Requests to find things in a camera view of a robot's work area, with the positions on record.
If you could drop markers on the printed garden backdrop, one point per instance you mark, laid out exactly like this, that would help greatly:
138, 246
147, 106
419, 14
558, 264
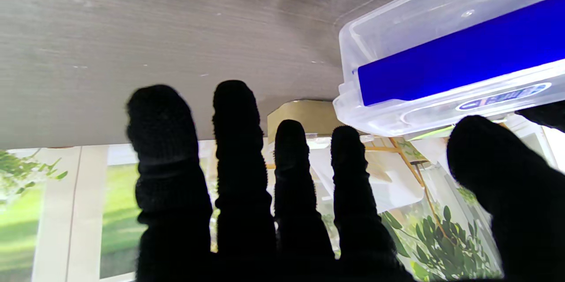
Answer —
66, 211

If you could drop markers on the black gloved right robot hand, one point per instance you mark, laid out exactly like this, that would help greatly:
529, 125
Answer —
242, 238

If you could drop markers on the clear lid with green label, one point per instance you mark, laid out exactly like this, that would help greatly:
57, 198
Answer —
435, 132

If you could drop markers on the clear box with blue clips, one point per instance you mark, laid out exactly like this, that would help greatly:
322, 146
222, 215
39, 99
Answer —
441, 61

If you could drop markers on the brown kraft paper container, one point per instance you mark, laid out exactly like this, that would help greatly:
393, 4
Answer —
309, 116

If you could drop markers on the clear lid with blue label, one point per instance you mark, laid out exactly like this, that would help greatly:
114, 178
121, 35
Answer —
463, 110

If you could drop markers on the clear lid with white label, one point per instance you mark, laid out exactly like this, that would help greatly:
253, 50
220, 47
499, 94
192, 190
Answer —
320, 140

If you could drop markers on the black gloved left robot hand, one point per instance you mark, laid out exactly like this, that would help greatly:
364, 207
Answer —
545, 114

